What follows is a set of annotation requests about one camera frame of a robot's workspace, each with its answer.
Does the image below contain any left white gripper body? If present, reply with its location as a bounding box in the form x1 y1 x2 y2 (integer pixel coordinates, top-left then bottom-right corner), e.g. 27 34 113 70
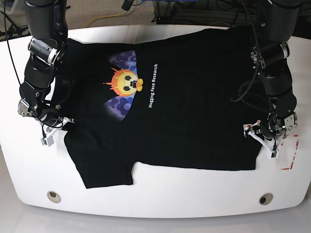
243 120 287 153

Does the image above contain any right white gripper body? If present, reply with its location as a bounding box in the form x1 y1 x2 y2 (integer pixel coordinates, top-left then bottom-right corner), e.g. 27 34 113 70
38 104 75 138

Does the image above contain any black printed T-shirt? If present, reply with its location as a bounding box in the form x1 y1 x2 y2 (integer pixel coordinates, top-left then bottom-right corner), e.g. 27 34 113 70
60 27 269 189

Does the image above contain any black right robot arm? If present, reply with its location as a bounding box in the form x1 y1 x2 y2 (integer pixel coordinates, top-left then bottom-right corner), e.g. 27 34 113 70
18 0 72 144

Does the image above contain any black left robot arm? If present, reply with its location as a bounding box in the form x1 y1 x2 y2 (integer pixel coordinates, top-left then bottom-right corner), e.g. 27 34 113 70
243 0 303 158

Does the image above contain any red tape rectangle marking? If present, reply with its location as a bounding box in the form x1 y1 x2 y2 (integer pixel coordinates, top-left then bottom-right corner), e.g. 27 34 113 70
277 134 299 170

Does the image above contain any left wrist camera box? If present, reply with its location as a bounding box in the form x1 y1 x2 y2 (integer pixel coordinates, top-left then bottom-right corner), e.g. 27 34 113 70
266 149 279 159

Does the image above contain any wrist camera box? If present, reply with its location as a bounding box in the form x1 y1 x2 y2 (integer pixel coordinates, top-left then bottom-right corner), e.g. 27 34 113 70
266 149 279 159
41 136 54 147

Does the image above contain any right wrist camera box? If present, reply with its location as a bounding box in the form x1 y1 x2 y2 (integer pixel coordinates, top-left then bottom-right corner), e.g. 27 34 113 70
41 136 54 147

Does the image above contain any right table cable grommet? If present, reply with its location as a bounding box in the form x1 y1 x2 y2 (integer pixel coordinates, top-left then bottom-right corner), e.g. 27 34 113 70
259 193 274 205

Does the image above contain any table cable grommet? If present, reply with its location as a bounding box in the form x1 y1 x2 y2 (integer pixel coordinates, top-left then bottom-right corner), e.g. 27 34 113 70
47 191 61 203
259 193 274 205

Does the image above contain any left table cable grommet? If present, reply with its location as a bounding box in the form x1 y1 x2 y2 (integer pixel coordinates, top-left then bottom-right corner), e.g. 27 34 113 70
47 191 61 203

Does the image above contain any black cable loop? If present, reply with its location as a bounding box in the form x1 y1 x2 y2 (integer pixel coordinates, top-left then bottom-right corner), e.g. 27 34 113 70
230 0 270 102

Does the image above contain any yellow cable on floor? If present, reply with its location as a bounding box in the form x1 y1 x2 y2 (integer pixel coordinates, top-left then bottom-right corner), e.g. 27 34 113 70
84 9 127 28

